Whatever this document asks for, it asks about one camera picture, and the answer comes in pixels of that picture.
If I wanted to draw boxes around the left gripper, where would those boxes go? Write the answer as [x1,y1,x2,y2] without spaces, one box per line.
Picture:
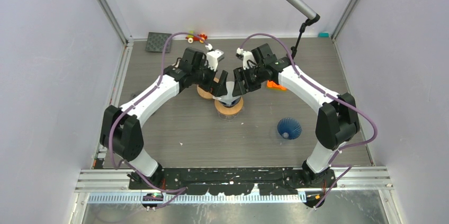
[192,59,227,97]

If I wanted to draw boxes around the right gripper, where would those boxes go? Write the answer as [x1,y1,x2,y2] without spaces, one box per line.
[232,65,266,97]

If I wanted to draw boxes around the white paper coffee filter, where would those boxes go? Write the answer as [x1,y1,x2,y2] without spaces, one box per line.
[214,81,241,102]

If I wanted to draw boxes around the wooden ring dripper stand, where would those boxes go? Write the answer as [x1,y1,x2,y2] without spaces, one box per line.
[196,85,214,100]

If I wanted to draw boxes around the blue glass dripper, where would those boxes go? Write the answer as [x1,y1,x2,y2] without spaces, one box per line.
[220,96,241,108]
[277,118,302,140]

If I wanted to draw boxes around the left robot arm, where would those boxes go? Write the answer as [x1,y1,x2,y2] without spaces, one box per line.
[99,48,228,189]

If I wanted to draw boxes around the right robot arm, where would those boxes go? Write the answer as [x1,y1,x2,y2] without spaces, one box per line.
[232,44,360,187]

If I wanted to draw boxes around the clear glass dripper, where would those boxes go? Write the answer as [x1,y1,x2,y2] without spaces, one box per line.
[218,113,238,122]

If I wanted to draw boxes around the orange plastic holder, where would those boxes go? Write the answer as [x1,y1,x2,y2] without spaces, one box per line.
[266,80,287,91]

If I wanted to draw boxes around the red toy car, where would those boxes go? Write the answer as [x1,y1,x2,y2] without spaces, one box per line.
[185,31,208,44]

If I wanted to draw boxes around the grey building block baseplate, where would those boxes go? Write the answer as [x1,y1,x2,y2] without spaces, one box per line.
[145,32,171,53]

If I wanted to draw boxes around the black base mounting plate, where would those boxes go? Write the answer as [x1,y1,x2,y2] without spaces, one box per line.
[128,167,336,196]

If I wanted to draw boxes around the teal small block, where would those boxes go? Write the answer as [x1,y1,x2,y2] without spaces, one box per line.
[318,32,330,38]

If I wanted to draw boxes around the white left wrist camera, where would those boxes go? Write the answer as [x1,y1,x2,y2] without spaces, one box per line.
[205,44,225,72]

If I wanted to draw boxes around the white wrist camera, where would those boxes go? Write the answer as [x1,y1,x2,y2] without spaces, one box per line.
[236,48,256,70]
[205,44,225,72]

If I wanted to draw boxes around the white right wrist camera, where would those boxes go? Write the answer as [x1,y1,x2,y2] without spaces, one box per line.
[236,48,256,70]

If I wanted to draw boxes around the aluminium frame rail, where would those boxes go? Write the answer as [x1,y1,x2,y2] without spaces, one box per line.
[97,0,128,45]

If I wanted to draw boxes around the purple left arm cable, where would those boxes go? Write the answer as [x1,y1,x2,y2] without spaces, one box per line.
[107,32,211,210]

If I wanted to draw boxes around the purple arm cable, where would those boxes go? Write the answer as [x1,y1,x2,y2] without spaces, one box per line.
[107,32,211,210]
[239,33,379,210]

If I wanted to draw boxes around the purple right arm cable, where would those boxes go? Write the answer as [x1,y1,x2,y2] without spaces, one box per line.
[239,33,379,210]

